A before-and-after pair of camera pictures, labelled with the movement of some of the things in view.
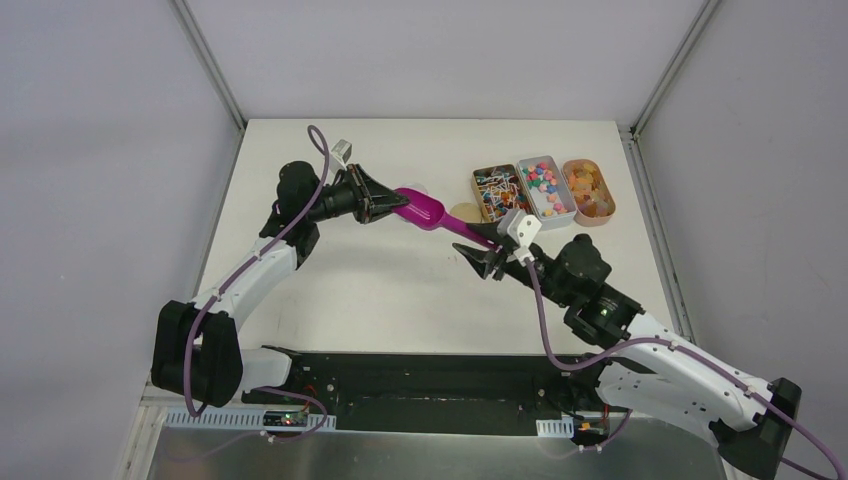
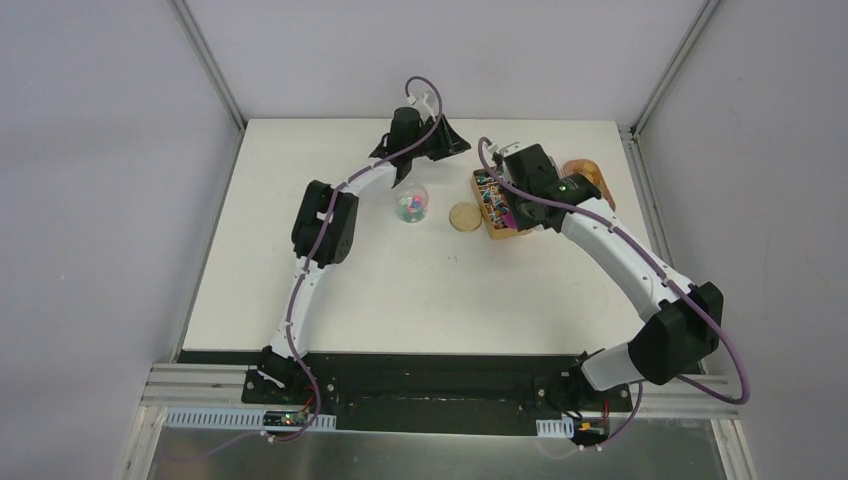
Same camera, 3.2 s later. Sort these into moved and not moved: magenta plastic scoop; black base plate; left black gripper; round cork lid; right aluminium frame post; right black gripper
Moved: right black gripper; magenta plastic scoop; left black gripper
Not moved: round cork lid; right aluminium frame post; black base plate
